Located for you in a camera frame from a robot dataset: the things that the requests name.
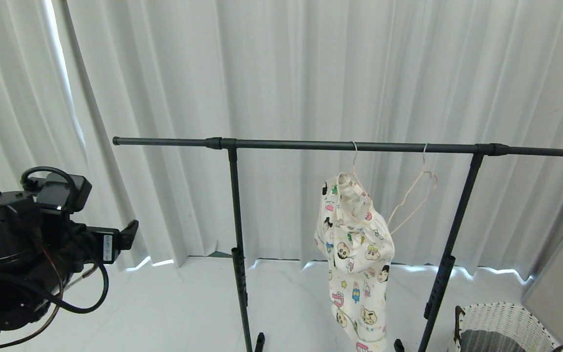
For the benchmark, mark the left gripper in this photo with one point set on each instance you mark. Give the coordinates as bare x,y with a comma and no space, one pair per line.
93,244

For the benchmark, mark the cream printed garment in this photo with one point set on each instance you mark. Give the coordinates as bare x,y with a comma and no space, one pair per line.
355,254

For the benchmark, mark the pink clothes hanger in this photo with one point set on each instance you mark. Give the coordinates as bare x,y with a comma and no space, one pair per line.
355,156
424,156

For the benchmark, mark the black clothes rack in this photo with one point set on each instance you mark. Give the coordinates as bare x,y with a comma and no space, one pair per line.
311,145

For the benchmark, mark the white laundry basket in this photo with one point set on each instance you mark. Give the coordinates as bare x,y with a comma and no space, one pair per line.
496,318

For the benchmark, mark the white curtain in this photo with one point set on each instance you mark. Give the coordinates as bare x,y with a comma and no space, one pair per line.
286,63

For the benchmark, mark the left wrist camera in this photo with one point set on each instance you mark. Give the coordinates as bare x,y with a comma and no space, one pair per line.
64,190

